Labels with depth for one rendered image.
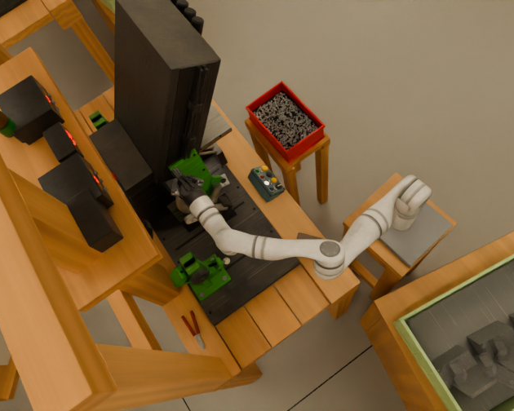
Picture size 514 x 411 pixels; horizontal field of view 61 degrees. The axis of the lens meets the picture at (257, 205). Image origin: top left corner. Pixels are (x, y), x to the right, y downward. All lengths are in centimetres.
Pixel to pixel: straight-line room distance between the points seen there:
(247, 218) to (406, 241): 64
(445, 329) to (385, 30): 231
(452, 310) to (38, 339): 144
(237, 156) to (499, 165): 174
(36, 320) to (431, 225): 146
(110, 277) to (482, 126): 255
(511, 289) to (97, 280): 146
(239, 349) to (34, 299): 107
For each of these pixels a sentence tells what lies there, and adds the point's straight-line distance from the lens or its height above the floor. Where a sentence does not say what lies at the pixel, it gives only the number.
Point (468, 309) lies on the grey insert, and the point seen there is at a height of 85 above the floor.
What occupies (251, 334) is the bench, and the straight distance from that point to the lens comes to 174.
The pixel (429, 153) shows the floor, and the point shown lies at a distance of 299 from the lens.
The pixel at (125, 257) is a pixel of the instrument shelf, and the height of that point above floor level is 154.
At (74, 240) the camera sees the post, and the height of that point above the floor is 168.
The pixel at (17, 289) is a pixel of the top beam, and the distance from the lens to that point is 83.
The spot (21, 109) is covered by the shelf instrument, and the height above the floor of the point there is 161.
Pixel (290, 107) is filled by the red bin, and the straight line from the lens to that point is 206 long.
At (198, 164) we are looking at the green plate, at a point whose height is 121.
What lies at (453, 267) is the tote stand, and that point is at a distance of 192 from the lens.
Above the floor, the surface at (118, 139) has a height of 124.
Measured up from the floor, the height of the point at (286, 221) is 90.
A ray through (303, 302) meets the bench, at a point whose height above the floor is 88.
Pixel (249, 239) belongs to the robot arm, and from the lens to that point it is 132.
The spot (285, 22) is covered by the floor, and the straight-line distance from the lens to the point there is 358.
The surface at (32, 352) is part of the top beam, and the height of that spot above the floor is 194.
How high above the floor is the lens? 260
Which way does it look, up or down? 68 degrees down
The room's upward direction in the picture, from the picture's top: 22 degrees counter-clockwise
